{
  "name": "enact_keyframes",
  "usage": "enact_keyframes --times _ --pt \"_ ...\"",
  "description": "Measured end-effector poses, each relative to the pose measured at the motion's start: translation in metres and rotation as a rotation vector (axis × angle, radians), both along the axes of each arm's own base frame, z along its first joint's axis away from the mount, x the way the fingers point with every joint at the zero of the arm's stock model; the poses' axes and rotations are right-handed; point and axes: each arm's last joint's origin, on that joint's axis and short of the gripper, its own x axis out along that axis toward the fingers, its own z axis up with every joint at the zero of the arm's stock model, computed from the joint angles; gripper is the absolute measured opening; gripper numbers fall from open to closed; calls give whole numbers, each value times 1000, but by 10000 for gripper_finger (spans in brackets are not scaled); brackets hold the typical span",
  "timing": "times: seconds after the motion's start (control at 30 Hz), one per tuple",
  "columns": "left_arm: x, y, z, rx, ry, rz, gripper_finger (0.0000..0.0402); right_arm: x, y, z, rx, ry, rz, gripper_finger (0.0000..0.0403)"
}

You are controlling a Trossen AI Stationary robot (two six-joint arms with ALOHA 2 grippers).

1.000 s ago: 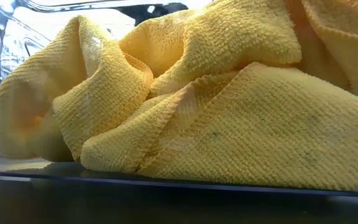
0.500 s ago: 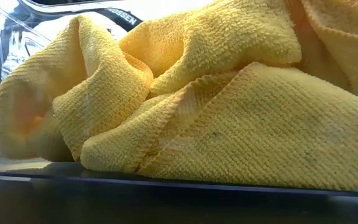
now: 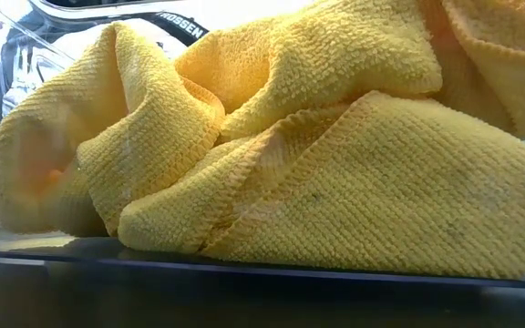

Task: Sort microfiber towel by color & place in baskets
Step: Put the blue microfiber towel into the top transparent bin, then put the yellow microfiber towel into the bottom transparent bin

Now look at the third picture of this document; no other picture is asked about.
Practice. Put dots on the yellow microfiber towel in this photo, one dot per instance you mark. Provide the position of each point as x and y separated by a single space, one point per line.
107 136
312 59
381 196
508 68

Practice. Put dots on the clear plastic basket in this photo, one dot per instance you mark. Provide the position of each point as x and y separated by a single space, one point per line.
39 45

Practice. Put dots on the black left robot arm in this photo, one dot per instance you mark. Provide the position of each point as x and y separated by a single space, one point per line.
182 27

